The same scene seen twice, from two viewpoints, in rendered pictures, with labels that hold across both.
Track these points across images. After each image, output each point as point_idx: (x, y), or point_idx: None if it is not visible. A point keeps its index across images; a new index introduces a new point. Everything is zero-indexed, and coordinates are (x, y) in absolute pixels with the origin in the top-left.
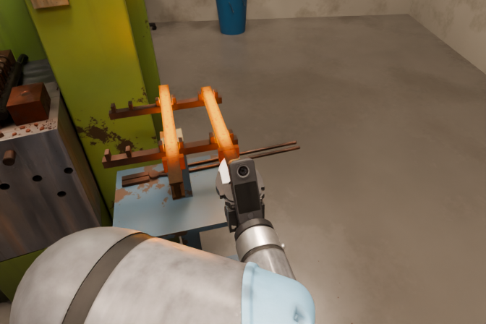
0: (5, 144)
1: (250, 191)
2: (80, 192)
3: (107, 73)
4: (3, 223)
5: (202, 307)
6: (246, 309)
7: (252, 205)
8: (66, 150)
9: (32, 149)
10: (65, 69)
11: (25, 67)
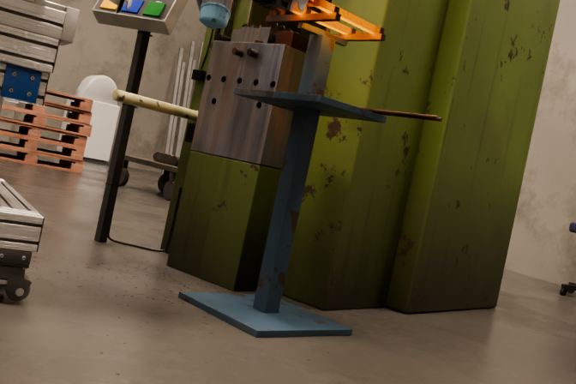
0: (257, 45)
1: None
2: (268, 109)
3: (353, 49)
4: (221, 113)
5: None
6: None
7: None
8: (280, 64)
9: (266, 56)
10: None
11: None
